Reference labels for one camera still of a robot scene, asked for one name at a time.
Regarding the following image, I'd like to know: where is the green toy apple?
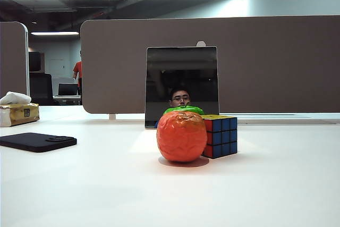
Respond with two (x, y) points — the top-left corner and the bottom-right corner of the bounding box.
(163, 104), (205, 116)

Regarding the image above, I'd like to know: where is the orange toy fruit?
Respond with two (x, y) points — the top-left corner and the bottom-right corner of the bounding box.
(156, 111), (208, 163)

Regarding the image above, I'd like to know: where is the Rubik's cube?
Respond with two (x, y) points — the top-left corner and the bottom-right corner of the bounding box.
(200, 114), (239, 159)

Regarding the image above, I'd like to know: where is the rectangular standing mirror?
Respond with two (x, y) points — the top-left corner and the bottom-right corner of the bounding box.
(144, 46), (220, 129)

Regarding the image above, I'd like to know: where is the person in orange shirt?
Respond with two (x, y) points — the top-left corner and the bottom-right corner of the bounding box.
(72, 50), (82, 95)

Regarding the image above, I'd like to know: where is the wide brown desk partition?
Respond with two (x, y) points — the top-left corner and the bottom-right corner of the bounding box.
(80, 15), (340, 115)

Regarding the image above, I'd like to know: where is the open laptop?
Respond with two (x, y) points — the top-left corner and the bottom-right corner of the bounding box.
(57, 83), (79, 97)

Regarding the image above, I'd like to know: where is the black office chair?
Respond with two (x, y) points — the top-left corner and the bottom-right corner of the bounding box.
(29, 72), (60, 105)

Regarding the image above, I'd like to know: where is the short ceiling light strip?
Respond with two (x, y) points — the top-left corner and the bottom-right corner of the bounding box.
(30, 31), (80, 36)

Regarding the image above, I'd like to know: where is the dark storage cabinet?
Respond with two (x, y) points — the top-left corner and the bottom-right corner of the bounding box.
(28, 51), (45, 73)

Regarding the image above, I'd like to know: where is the black smartphone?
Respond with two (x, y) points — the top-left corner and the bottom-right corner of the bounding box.
(0, 132), (78, 153)

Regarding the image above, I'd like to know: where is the yellow tissue pack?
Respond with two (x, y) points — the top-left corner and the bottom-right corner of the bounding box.
(0, 91), (40, 127)

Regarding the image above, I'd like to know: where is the narrow brown desk partition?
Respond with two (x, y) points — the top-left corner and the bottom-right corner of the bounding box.
(0, 21), (29, 99)

